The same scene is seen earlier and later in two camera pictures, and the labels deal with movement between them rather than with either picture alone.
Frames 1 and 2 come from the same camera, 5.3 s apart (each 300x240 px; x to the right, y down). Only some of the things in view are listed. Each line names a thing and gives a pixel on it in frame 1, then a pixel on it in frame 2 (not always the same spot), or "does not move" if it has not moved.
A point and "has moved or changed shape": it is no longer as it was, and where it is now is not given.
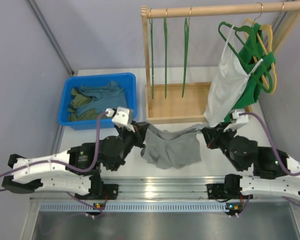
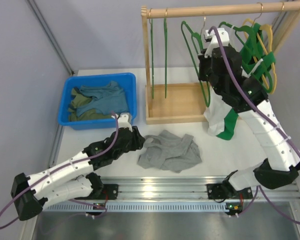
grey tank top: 172,149 has moved or changed shape
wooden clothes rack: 188,102 does not move
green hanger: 187,23 -> 193,34
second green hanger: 165,39 does not move
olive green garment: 78,100 does not move
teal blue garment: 109,95 does not move
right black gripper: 211,134 -> 202,61
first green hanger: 152,48 does not move
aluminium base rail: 169,188 does not move
